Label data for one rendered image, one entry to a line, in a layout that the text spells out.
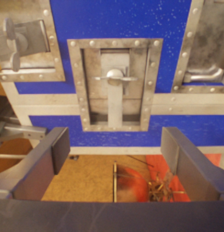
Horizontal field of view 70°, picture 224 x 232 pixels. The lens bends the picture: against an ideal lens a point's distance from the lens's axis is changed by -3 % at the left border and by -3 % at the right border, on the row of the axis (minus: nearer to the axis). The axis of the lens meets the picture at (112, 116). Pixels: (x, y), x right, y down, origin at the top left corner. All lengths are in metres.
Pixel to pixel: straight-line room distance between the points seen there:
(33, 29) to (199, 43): 0.23
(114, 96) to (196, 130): 0.19
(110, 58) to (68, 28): 0.07
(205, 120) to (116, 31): 0.23
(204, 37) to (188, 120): 0.15
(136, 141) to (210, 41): 0.22
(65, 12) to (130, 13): 0.08
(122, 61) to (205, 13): 0.12
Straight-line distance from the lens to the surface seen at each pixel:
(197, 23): 0.25
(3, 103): 0.41
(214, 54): 0.30
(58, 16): 0.24
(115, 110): 0.26
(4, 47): 0.26
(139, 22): 0.23
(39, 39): 0.27
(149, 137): 0.35
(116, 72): 0.24
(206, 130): 0.37
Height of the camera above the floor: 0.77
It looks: 1 degrees up
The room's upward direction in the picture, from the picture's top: 90 degrees counter-clockwise
